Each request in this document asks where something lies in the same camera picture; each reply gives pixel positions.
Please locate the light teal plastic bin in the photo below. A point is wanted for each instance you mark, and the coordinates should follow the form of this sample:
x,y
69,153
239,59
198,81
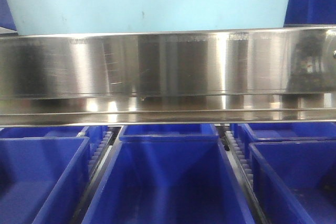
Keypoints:
x,y
38,17

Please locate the white roller track middle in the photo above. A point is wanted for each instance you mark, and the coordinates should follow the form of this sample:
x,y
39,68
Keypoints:
x,y
97,166

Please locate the white roller track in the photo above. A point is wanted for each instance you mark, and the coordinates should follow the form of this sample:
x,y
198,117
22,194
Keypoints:
x,y
242,171
97,166

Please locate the steel shelf front beam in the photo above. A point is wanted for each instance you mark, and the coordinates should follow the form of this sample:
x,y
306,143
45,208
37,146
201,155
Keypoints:
x,y
225,76

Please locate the blue bin rear centre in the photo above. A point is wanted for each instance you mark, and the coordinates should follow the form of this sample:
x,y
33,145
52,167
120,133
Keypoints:
x,y
169,132

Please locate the blue bin below centre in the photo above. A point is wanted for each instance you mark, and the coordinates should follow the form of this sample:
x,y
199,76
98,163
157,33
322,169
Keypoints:
x,y
168,182

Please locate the blue bin below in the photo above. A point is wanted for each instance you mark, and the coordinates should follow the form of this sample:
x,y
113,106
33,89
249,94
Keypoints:
x,y
294,182
42,179
168,182

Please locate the blue bin rear left lower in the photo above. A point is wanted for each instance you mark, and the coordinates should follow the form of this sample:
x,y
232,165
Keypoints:
x,y
94,133

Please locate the blue bin rear right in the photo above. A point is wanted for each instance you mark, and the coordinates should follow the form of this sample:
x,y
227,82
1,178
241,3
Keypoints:
x,y
247,133

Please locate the white roller track right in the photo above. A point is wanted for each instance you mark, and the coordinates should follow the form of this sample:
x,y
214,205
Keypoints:
x,y
242,171

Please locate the blue bin below left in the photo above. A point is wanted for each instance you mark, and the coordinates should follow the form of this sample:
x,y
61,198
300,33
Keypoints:
x,y
42,179

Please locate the blue bin below right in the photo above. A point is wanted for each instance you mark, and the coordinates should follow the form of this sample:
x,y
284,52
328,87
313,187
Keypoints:
x,y
294,182

